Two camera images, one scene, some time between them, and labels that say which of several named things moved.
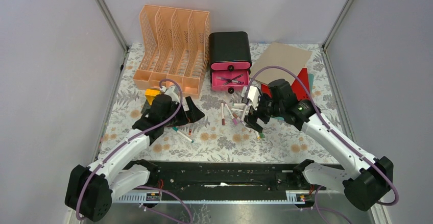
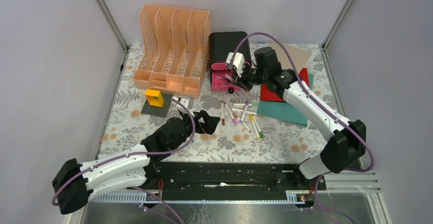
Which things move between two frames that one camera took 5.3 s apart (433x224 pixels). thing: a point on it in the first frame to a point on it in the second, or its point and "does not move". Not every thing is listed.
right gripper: (251, 120) to (242, 82)
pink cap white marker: (234, 119) does not move
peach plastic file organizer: (174, 48) does not move
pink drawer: (230, 80) does not move
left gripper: (191, 115) to (209, 124)
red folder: (300, 93) does not move
